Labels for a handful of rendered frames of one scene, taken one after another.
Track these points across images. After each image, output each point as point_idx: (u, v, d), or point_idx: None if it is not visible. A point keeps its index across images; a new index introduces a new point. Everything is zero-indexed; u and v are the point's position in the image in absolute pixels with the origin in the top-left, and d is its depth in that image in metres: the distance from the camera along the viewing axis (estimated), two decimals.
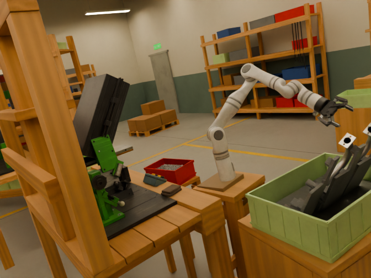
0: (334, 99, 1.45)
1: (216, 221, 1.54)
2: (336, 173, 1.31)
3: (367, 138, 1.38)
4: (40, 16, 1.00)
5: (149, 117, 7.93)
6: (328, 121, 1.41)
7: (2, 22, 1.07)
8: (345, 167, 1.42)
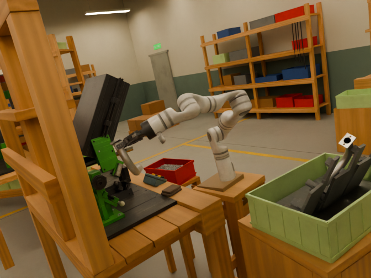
0: (137, 134, 1.14)
1: (216, 221, 1.54)
2: (336, 173, 1.31)
3: (132, 161, 1.20)
4: (40, 16, 1.00)
5: (149, 117, 7.93)
6: None
7: (2, 22, 1.07)
8: (141, 169, 1.36)
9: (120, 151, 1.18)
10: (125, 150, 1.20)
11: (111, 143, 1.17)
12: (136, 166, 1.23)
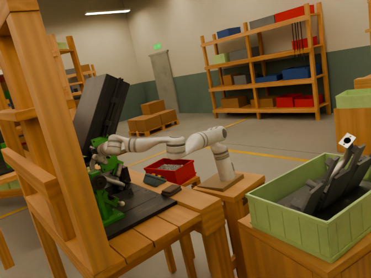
0: (91, 148, 1.68)
1: (216, 221, 1.54)
2: (336, 173, 1.31)
3: (93, 166, 1.75)
4: (40, 16, 1.00)
5: (149, 117, 7.93)
6: None
7: (2, 22, 1.07)
8: (114, 183, 1.80)
9: None
10: None
11: None
12: None
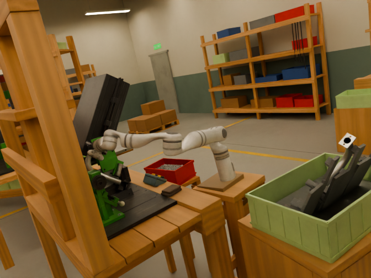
0: (87, 143, 1.68)
1: (216, 221, 1.54)
2: (336, 173, 1.31)
3: (89, 162, 1.74)
4: (40, 16, 1.00)
5: (149, 117, 7.93)
6: None
7: (2, 22, 1.07)
8: (110, 180, 1.78)
9: None
10: None
11: None
12: (91, 167, 1.74)
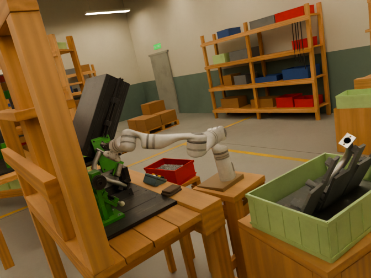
0: (102, 144, 1.57)
1: (216, 221, 1.54)
2: (336, 173, 1.31)
3: (95, 166, 1.75)
4: (40, 16, 1.00)
5: (149, 117, 7.93)
6: None
7: (2, 22, 1.07)
8: (116, 183, 1.80)
9: (94, 156, 1.78)
10: (97, 158, 1.77)
11: (95, 149, 1.80)
12: None
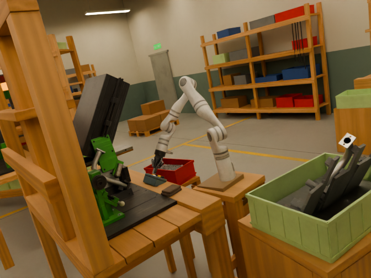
0: (162, 161, 1.99)
1: (216, 221, 1.54)
2: (336, 173, 1.31)
3: (95, 166, 1.75)
4: (40, 16, 1.00)
5: (149, 117, 7.93)
6: (153, 166, 2.03)
7: (2, 22, 1.07)
8: (116, 183, 1.80)
9: (94, 156, 1.78)
10: (97, 158, 1.77)
11: (95, 149, 1.80)
12: None
